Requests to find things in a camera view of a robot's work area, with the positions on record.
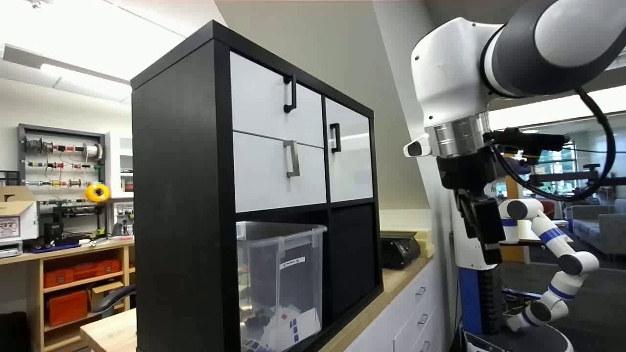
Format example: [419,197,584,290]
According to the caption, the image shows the brown cardboard box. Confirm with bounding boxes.
[0,185,40,204]

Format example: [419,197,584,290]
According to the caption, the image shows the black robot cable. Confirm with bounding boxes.
[488,85,619,202]

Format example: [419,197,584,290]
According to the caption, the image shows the clear plastic storage box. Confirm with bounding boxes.
[236,218,329,352]

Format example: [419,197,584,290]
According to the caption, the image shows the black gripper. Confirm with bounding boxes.
[437,150,507,263]

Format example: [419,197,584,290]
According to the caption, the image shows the small black item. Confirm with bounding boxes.
[247,310,277,334]

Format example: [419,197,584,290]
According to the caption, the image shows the black benchtop machine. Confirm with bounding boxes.
[26,197,112,253]

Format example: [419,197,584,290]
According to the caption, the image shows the white box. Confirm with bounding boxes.
[0,197,42,251]

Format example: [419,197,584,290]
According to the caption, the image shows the white cabinet door black handle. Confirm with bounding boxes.
[324,95,376,202]

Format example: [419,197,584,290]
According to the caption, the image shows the wooden workbench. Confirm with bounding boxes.
[0,232,140,352]

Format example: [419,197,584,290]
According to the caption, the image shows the black desktop device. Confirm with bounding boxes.
[378,228,423,269]

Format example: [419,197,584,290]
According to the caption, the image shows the white and blue mobile robot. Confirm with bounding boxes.
[451,181,603,352]

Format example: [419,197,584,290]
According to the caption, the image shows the white drawer with silver handle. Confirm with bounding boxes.
[232,128,329,212]

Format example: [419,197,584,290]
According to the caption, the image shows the black chair armrest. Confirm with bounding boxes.
[91,283,140,318]

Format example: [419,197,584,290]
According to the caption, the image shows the light wooden table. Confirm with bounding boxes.
[79,306,142,352]

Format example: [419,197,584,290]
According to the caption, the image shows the white sheet with coloured squares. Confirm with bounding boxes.
[277,306,324,349]

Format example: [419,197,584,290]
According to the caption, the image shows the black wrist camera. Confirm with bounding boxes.
[486,126,568,158]

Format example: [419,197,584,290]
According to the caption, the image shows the white drawer with black handle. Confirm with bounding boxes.
[230,50,327,148]

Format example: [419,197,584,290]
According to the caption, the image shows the wall tool rack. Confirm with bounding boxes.
[16,122,110,191]

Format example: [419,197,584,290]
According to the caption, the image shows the small orange storage bin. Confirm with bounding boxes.
[46,287,93,328]

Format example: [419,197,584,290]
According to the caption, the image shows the black cube shelf unit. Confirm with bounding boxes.
[130,17,386,352]

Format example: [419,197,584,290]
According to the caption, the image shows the white cabinet with wooden top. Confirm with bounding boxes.
[318,230,459,352]

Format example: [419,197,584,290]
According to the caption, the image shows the wide orange storage bin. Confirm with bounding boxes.
[44,253,126,289]

